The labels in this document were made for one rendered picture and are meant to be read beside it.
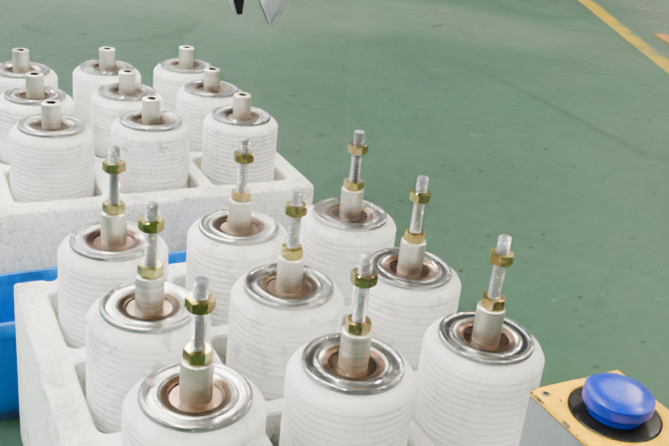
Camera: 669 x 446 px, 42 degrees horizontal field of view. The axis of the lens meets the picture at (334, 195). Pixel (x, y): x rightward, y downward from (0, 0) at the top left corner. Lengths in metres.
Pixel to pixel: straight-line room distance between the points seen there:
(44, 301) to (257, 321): 0.23
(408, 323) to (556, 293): 0.62
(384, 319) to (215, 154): 0.43
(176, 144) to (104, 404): 0.45
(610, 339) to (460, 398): 0.61
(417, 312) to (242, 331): 0.15
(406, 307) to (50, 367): 0.30
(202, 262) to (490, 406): 0.29
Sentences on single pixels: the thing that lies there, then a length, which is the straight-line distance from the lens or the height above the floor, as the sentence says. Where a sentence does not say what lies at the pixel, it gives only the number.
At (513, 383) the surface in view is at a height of 0.24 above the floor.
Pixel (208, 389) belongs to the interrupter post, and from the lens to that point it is 0.60.
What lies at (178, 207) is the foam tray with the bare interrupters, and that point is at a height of 0.17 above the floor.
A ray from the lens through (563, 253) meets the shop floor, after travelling 1.50.
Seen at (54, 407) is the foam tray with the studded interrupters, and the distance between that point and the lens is 0.72.
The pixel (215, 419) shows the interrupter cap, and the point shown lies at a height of 0.25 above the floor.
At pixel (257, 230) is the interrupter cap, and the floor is 0.25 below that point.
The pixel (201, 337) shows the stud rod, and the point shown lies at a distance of 0.58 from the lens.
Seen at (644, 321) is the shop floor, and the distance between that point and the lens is 1.35.
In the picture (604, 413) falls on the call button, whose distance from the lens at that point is 0.53.
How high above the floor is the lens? 0.61
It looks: 23 degrees down
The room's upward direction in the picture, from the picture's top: 6 degrees clockwise
